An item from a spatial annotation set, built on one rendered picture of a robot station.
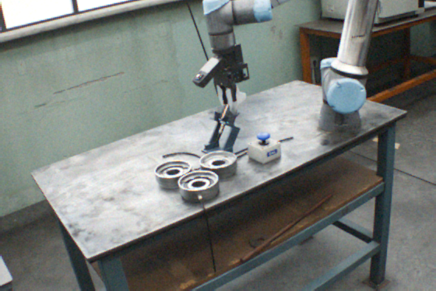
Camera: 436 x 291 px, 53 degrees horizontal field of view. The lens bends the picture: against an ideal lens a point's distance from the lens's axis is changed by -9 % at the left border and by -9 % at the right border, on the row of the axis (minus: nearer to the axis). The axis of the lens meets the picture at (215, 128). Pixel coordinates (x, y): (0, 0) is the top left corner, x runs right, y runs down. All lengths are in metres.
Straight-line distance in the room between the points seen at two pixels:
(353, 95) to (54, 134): 1.92
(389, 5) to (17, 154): 2.61
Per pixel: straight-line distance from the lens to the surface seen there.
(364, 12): 1.34
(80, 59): 2.78
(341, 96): 1.37
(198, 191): 1.19
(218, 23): 1.34
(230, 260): 1.41
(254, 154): 1.39
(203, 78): 1.36
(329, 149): 1.43
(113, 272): 1.18
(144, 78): 2.96
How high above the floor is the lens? 1.42
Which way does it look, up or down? 22 degrees down
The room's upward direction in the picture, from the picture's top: 7 degrees counter-clockwise
